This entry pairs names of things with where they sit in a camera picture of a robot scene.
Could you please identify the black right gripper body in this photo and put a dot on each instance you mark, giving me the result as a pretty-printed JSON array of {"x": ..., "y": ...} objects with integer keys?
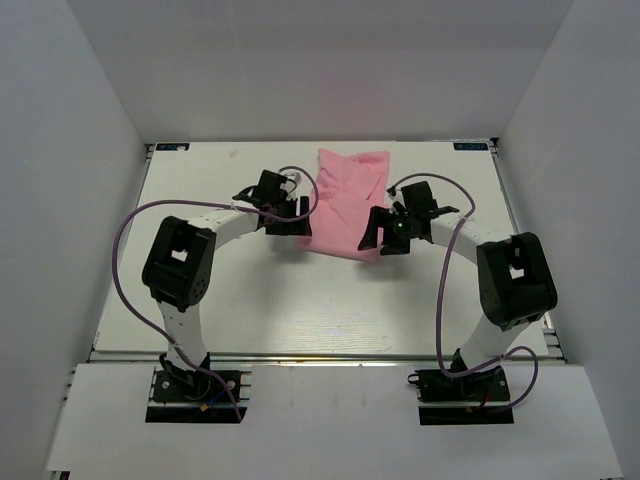
[{"x": 399, "y": 231}]

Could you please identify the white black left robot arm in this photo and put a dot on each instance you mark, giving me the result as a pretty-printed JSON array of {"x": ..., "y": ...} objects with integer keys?
[{"x": 178, "y": 269}]

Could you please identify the blue label sticker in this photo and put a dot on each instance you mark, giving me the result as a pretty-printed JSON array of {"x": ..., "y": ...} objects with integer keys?
[
  {"x": 172, "y": 147},
  {"x": 470, "y": 146}
]

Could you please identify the blue label sticker right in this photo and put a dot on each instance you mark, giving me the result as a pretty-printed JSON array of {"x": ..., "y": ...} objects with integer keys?
[{"x": 470, "y": 146}]

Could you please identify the pink t shirt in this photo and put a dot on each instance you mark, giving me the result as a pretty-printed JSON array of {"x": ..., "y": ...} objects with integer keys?
[{"x": 348, "y": 187}]

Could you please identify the blue label sticker left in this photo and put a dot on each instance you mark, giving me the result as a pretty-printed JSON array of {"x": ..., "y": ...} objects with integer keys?
[{"x": 172, "y": 147}]

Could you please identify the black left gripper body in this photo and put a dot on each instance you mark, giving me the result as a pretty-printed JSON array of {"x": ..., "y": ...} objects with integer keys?
[{"x": 282, "y": 227}]

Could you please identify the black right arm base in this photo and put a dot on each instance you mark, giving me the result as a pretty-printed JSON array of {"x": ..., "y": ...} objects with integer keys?
[{"x": 478, "y": 399}]

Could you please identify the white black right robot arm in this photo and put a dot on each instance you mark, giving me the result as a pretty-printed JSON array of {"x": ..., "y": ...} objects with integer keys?
[{"x": 515, "y": 284}]

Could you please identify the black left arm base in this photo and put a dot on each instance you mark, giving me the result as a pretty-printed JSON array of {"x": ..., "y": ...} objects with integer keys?
[{"x": 191, "y": 397}]

